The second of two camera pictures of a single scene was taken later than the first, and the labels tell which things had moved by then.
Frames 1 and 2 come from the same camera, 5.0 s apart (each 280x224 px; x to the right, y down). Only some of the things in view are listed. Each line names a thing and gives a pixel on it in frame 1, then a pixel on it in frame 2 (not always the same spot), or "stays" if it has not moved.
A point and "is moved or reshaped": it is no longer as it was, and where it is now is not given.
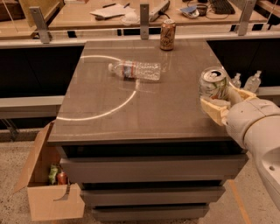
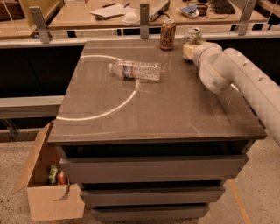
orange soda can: [167, 35] stays
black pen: [108, 5] stays
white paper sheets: [115, 10] stays
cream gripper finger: [219, 114] → [188, 51]
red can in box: [61, 178] stays
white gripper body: [247, 114] → [201, 51]
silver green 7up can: [213, 84] is moved or reshaped
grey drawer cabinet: [132, 131] stays
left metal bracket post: [40, 24] stays
